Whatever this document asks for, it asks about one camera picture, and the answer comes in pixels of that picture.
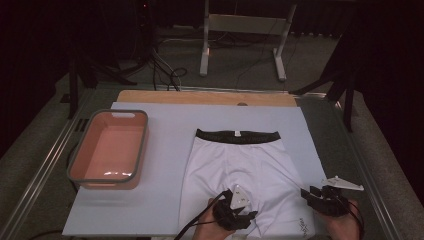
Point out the dark equipment rack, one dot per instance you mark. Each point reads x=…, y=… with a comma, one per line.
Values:
x=144, y=20

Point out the metal floor rail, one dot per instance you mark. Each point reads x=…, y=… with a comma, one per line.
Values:
x=368, y=175
x=40, y=173

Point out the white board mat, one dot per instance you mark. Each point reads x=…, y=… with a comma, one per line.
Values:
x=166, y=166

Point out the white metal stand frame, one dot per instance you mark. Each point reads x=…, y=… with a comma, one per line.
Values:
x=246, y=24

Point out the white shorts with black waistband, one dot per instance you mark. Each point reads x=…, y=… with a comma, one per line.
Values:
x=240, y=166

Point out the black stand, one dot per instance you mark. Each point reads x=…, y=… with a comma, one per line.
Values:
x=73, y=76
x=348, y=106

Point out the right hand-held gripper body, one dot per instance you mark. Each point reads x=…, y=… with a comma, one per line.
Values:
x=331, y=203

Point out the pink basin with grey rim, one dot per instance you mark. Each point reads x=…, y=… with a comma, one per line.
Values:
x=110, y=150

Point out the person's right hand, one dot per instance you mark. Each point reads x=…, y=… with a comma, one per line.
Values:
x=343, y=228

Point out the person's left hand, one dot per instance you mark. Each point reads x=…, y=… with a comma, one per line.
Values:
x=206, y=230

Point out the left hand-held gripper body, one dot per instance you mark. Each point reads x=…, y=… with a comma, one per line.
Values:
x=226, y=215

